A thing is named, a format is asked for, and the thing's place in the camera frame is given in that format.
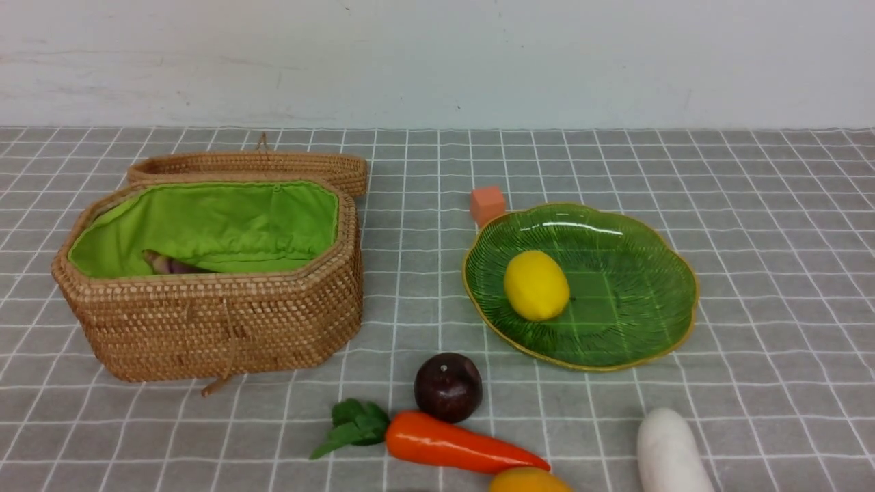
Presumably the small orange cube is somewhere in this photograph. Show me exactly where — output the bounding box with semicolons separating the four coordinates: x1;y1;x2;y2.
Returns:
469;186;507;228

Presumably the dark purple plum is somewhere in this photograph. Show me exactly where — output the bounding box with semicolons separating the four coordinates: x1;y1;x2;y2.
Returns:
414;352;483;424

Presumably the orange carrot with green leaves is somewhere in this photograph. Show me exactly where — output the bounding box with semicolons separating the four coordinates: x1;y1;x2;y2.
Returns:
309;398;551;476

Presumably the orange mango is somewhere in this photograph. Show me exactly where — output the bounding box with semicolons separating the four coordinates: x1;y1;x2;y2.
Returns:
488;467;574;492

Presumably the grey checked tablecloth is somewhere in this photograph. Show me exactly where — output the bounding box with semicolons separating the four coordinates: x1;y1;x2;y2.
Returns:
1;127;874;491

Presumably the woven wicker basket lid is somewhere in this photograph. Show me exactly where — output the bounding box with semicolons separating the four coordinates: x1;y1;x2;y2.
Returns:
127;133;369;199

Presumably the yellow lemon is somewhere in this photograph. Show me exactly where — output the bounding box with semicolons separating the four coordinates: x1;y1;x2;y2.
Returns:
504;250;571;322

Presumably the green glass leaf plate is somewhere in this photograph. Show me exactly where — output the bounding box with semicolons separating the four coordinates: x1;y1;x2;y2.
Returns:
461;202;699;372

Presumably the purple eggplant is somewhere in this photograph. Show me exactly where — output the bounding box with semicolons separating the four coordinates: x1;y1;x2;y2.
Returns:
142;249;215;276

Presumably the woven wicker basket green lining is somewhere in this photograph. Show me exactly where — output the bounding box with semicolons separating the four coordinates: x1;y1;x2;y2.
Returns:
51;173;364;398

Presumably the white radish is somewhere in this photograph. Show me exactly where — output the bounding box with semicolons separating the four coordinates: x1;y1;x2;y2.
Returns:
636;407;715;491

